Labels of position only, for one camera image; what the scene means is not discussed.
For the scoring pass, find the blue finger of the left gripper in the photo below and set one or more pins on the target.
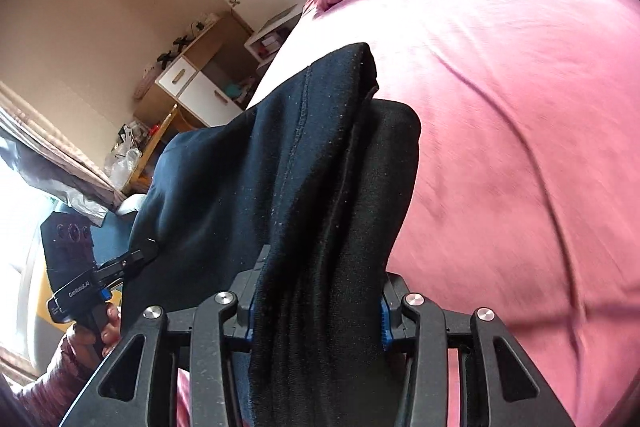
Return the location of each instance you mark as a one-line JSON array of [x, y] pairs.
[[106, 294], [139, 256]]

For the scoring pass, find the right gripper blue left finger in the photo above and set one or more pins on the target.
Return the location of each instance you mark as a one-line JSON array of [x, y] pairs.
[[247, 282]]

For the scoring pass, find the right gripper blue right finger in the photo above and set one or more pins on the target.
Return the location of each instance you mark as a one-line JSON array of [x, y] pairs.
[[393, 328]]

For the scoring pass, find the black pants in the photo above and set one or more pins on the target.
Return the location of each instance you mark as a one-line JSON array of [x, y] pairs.
[[316, 179]]

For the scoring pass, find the person left hand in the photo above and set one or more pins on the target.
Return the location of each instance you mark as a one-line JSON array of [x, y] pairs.
[[90, 350]]

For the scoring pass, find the white plastic bag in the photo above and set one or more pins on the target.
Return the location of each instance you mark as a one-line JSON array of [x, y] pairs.
[[126, 153]]

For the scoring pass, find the maroon jacket left sleeve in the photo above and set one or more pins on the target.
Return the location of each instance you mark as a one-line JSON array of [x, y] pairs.
[[46, 401]]

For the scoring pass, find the pink floral curtain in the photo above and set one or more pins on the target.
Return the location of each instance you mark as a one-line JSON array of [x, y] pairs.
[[32, 129]]

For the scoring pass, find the pink bed sheet mattress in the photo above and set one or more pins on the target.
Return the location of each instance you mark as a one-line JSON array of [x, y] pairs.
[[527, 192]]

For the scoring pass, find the wooden desk white cabinet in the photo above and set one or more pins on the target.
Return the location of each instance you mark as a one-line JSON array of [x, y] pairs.
[[208, 84]]

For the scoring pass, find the white bedside table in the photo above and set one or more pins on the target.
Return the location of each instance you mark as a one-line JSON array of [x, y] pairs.
[[265, 43]]

